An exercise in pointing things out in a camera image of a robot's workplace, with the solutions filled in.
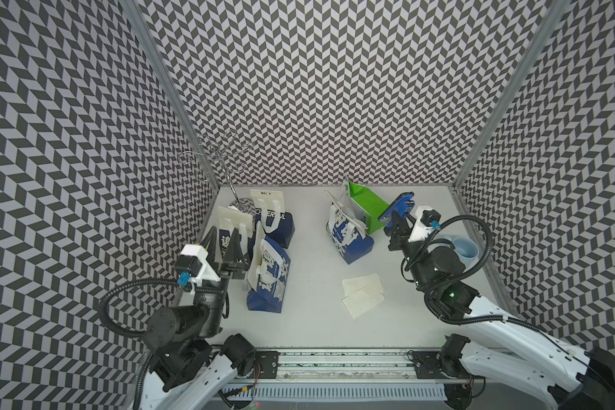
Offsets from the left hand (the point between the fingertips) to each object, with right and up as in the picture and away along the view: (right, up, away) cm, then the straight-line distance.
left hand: (229, 230), depth 54 cm
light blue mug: (+75, -11, +43) cm, 87 cm away
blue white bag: (+3, -16, +25) cm, 29 cm away
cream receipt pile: (+34, -25, +35) cm, 55 cm away
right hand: (+40, +3, +15) cm, 43 cm away
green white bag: (+37, +6, +46) cm, 59 cm away
